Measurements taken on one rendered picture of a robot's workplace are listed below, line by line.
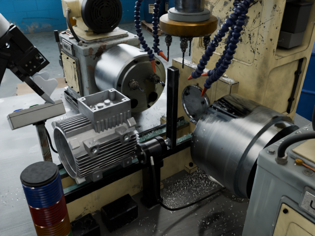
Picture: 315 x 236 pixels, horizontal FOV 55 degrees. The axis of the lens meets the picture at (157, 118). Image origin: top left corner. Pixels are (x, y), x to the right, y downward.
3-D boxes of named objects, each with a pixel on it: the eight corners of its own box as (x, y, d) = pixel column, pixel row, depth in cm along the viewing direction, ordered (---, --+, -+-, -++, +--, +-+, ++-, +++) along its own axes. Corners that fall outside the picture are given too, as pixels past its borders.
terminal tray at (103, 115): (114, 107, 98) (112, 87, 94) (132, 121, 91) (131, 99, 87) (79, 119, 92) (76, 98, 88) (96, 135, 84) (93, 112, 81)
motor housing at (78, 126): (111, 141, 108) (106, 92, 99) (141, 168, 95) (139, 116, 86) (57, 162, 98) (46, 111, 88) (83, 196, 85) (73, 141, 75)
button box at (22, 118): (62, 115, 108) (56, 100, 107) (66, 113, 102) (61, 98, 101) (11, 130, 99) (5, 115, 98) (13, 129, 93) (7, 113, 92)
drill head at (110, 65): (127, 80, 157) (124, 31, 144) (172, 107, 131) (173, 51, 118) (82, 92, 144) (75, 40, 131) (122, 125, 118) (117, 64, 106)
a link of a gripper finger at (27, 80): (46, 93, 76) (19, 67, 71) (41, 98, 76) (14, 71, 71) (42, 89, 80) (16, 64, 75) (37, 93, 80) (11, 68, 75)
